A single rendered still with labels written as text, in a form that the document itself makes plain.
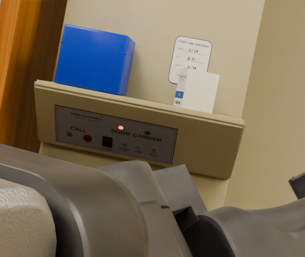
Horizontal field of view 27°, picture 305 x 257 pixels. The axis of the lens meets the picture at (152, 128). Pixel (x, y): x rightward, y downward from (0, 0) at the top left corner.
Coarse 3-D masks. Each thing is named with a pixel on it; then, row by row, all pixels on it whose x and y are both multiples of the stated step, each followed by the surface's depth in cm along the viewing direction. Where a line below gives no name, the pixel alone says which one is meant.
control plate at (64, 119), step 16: (64, 112) 98; (80, 112) 97; (64, 128) 101; (80, 128) 100; (96, 128) 99; (112, 128) 99; (128, 128) 98; (144, 128) 97; (160, 128) 97; (176, 128) 96; (80, 144) 103; (96, 144) 102; (112, 144) 102; (128, 144) 101; (144, 144) 100; (160, 144) 99; (160, 160) 102
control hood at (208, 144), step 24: (48, 96) 96; (72, 96) 95; (96, 96) 95; (120, 96) 95; (48, 120) 100; (144, 120) 96; (168, 120) 95; (192, 120) 94; (216, 120) 94; (240, 120) 94; (192, 144) 98; (216, 144) 97; (192, 168) 102; (216, 168) 101
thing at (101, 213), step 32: (0, 160) 8; (32, 160) 8; (64, 192) 7; (96, 192) 8; (128, 192) 8; (64, 224) 7; (96, 224) 7; (128, 224) 8; (64, 256) 7; (96, 256) 7; (128, 256) 8
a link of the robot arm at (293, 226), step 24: (96, 168) 20; (120, 168) 20; (144, 168) 22; (168, 168) 25; (144, 192) 21; (168, 192) 24; (192, 192) 25; (192, 216) 25; (216, 216) 24; (240, 216) 25; (264, 216) 27; (288, 216) 28; (192, 240) 25; (216, 240) 24; (240, 240) 24; (264, 240) 25; (288, 240) 27
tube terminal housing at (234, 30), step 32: (96, 0) 106; (128, 0) 105; (160, 0) 105; (192, 0) 104; (224, 0) 104; (256, 0) 104; (128, 32) 105; (160, 32) 105; (192, 32) 105; (224, 32) 104; (256, 32) 104; (160, 64) 105; (224, 64) 104; (128, 96) 106; (160, 96) 105; (224, 96) 105; (64, 160) 107; (96, 160) 107; (128, 160) 106; (224, 192) 105
